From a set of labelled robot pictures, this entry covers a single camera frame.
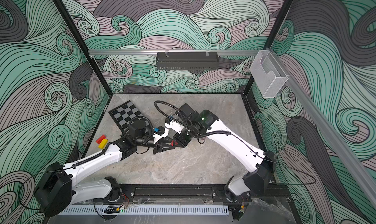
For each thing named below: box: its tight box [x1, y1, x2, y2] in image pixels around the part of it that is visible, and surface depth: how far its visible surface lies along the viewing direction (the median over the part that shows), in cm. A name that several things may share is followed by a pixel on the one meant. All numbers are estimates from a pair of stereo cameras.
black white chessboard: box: [108, 99, 143, 133], surface depth 106 cm
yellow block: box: [97, 138, 109, 150], surface depth 93 cm
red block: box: [95, 134, 107, 145], surface depth 94 cm
